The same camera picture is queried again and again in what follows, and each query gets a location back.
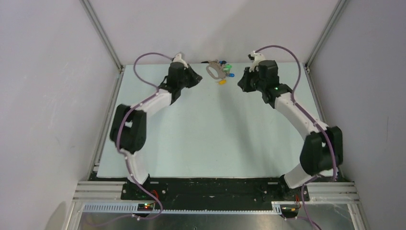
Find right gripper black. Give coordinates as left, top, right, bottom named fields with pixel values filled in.
left=238, top=67, right=266, bottom=93

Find green key tag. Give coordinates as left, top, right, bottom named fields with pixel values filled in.
left=222, top=64, right=232, bottom=71

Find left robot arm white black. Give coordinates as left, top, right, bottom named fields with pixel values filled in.
left=110, top=62, right=203, bottom=200

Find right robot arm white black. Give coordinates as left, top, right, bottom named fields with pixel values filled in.
left=238, top=60, right=343, bottom=200

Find right controller board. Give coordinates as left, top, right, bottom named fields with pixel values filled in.
left=281, top=206, right=300, bottom=213

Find controller board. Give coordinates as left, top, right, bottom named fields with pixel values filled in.
left=137, top=203, right=155, bottom=211
left=281, top=206, right=300, bottom=213

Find left controller board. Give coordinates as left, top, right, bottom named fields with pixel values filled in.
left=137, top=203, right=155, bottom=211

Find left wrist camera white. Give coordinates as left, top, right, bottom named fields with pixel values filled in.
left=172, top=52, right=188, bottom=68

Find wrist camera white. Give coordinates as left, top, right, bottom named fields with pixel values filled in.
left=172, top=52, right=188, bottom=68
left=248, top=51, right=266, bottom=72

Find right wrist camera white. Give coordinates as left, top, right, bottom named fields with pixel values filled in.
left=248, top=51, right=266, bottom=72

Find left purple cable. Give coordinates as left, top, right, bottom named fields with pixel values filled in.
left=95, top=52, right=181, bottom=228

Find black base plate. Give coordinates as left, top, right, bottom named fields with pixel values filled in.
left=89, top=171, right=343, bottom=212

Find left aluminium frame post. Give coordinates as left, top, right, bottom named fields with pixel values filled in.
left=79, top=0, right=123, bottom=73

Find aluminium frame post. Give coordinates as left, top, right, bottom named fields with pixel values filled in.
left=79, top=0, right=123, bottom=73
left=305, top=0, right=349, bottom=71

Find right aluminium frame post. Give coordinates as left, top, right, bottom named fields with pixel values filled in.
left=305, top=0, right=349, bottom=71

